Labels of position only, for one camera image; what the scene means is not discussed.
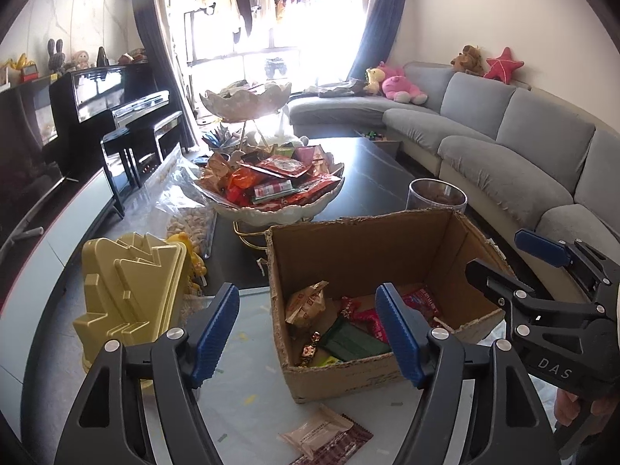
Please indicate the brown wafer packet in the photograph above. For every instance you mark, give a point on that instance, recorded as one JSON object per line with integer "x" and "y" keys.
{"x": 346, "y": 446}

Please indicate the pink plush toy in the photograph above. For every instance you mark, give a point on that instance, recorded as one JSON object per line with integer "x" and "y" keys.
{"x": 399, "y": 85}

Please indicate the small doll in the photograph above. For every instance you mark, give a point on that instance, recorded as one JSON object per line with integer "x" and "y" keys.
{"x": 82, "y": 60}

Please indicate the white tiered bowl stand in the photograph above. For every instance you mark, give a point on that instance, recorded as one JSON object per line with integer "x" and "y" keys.
{"x": 261, "y": 213}

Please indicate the grey rabbit plush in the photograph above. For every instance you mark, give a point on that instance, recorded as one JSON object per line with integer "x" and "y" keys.
{"x": 57, "y": 58}

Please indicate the white low cabinet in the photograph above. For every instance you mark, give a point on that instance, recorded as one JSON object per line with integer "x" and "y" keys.
{"x": 63, "y": 232}

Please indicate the yellow candy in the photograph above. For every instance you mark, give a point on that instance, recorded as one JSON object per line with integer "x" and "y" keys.
{"x": 327, "y": 361}

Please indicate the yellow plastic tree container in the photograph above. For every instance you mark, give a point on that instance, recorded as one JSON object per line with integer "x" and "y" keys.
{"x": 131, "y": 281}

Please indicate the grey folded cloth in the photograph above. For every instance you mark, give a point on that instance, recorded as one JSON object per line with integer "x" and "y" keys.
{"x": 334, "y": 89}

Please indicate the dark blue shorts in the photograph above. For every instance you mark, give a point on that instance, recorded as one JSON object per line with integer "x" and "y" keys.
{"x": 275, "y": 68}

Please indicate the pile of assorted snacks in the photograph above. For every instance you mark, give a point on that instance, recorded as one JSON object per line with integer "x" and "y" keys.
{"x": 271, "y": 174}

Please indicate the black upright piano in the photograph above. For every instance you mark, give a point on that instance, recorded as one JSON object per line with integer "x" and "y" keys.
{"x": 97, "y": 97}

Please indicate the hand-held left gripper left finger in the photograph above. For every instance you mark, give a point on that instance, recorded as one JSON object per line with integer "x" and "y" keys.
{"x": 215, "y": 334}

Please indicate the person's right hand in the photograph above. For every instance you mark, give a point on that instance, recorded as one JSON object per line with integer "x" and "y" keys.
{"x": 565, "y": 407}

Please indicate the green cracker packet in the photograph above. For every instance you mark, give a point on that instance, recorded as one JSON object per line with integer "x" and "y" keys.
{"x": 358, "y": 341}

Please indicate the brown plush toy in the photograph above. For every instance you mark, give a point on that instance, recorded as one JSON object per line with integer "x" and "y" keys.
{"x": 467, "y": 60}

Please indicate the yellow plush toy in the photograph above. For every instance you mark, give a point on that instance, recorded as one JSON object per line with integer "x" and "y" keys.
{"x": 374, "y": 80}

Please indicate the glass cup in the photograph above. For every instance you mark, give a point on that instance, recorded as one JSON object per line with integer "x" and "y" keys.
{"x": 436, "y": 193}

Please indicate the clear bag of nuts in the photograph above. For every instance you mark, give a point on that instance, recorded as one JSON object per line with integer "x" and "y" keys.
{"x": 186, "y": 225}

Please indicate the light blue tablecloth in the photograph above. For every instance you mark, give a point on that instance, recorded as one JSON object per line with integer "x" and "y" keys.
{"x": 252, "y": 426}

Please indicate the grey curved sofa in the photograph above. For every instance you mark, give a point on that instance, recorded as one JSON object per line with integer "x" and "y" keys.
{"x": 484, "y": 155}

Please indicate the row of hanging clothes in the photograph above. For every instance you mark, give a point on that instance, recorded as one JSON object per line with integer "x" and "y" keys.
{"x": 252, "y": 5}

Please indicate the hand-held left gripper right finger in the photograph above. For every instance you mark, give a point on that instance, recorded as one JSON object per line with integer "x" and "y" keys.
{"x": 399, "y": 339}

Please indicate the brown cardboard box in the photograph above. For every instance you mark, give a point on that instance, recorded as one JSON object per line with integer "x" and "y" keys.
{"x": 368, "y": 252}

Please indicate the black metronome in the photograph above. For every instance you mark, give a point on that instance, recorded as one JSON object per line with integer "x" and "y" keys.
{"x": 102, "y": 57}

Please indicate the pink snack packet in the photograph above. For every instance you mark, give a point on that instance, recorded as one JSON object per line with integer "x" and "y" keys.
{"x": 421, "y": 300}

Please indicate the dark grey curtain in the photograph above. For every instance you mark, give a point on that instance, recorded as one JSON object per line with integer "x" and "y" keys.
{"x": 152, "y": 34}

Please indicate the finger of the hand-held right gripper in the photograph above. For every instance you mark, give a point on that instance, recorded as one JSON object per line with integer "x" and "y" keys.
{"x": 489, "y": 278}
{"x": 537, "y": 247}

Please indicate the red star plush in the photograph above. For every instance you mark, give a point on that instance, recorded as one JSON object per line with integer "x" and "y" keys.
{"x": 503, "y": 65}

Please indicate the black television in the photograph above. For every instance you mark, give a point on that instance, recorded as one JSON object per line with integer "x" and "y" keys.
{"x": 24, "y": 155}

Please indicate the beige and orange snack packet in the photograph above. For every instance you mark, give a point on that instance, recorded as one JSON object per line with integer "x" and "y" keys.
{"x": 305, "y": 305}

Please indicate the red candy packet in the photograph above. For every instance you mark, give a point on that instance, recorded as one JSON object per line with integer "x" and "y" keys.
{"x": 368, "y": 324}

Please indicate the black piano bench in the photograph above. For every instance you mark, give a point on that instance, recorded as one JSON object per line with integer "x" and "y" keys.
{"x": 131, "y": 143}

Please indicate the gold candy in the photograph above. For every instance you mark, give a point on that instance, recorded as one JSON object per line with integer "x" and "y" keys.
{"x": 310, "y": 348}

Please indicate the grey storage bin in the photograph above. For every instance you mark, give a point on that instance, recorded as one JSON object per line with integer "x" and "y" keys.
{"x": 382, "y": 144}

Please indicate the blue curtain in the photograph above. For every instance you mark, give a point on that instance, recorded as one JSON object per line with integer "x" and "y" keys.
{"x": 382, "y": 9}

